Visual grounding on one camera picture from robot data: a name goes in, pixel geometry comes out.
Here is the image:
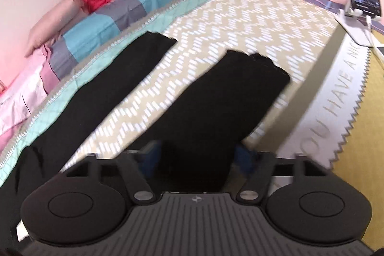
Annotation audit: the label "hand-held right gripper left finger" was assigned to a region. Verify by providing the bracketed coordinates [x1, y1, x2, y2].
[64, 140, 163, 205]

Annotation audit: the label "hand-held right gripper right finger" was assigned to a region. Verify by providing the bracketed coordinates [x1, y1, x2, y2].
[234, 144, 328, 203]

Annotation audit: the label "black pants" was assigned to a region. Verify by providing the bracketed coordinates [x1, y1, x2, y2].
[0, 31, 291, 244]

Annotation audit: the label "patterned yellow teal quilt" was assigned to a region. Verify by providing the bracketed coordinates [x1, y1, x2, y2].
[0, 0, 384, 244]

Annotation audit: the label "blue grey striped pillow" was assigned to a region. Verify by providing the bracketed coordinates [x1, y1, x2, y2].
[48, 0, 186, 80]

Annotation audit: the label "salmon pink pillow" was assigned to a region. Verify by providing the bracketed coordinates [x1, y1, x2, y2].
[25, 0, 90, 57]

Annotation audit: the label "white phone stand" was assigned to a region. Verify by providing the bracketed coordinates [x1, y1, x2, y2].
[334, 1, 379, 48]

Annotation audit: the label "white cable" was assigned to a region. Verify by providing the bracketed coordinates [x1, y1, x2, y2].
[364, 15, 384, 62]

